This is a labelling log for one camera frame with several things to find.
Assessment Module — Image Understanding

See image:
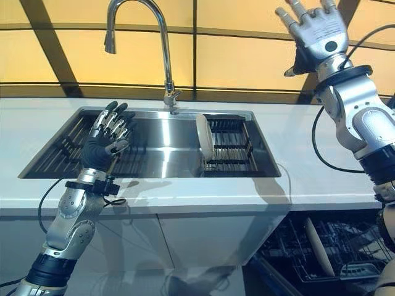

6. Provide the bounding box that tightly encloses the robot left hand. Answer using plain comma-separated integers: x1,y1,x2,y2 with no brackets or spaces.
80,101,137,174

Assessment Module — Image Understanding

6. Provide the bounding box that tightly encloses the black sink drying rack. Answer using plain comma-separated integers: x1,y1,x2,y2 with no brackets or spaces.
202,118,259,172
39,113,146,178

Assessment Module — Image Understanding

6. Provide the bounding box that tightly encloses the cream ceramic plate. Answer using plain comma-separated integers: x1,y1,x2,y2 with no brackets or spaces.
196,113,214,162
305,217,336,278

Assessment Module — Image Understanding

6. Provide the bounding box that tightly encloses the dishwasher door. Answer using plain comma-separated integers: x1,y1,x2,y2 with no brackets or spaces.
246,255,311,296

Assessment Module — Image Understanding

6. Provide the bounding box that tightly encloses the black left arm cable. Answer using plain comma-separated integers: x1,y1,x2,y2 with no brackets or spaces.
37,177,81,236

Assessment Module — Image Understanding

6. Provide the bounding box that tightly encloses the stainless steel sink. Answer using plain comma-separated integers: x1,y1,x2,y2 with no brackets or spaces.
17,106,282,179

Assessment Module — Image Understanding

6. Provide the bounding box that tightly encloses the short black camera cable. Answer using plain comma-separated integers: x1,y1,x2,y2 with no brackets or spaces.
103,197,128,208

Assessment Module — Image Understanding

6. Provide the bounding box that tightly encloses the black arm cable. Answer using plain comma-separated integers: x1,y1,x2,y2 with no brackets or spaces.
37,177,81,236
311,23,395,174

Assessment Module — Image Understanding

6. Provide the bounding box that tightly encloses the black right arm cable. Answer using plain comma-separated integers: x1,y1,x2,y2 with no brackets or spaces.
311,23,395,174

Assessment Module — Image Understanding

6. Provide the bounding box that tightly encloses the white glossy cabinet door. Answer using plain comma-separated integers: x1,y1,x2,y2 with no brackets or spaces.
0,212,174,296
157,212,289,268

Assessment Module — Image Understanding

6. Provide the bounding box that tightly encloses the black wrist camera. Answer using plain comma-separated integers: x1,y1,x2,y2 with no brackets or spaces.
94,175,121,196

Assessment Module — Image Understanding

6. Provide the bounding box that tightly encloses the chrome gooseneck faucet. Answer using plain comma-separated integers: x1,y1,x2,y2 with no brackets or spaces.
104,0,183,115

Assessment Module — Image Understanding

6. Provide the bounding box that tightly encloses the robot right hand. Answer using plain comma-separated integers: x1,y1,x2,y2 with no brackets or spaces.
275,0,349,78

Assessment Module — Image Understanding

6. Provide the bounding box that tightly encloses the wire dishwasher rack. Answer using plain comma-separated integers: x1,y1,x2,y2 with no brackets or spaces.
258,214,395,283

